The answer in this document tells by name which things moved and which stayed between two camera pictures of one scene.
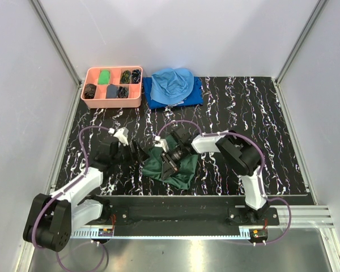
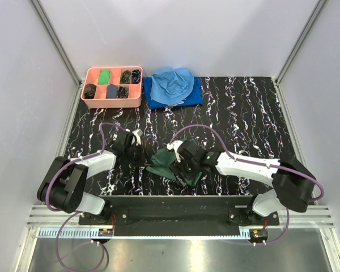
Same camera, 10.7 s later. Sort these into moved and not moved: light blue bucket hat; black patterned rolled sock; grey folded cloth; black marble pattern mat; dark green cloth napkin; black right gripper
Moved: dark green cloth napkin; black right gripper
Not moved: black patterned rolled sock; grey folded cloth; light blue bucket hat; black marble pattern mat
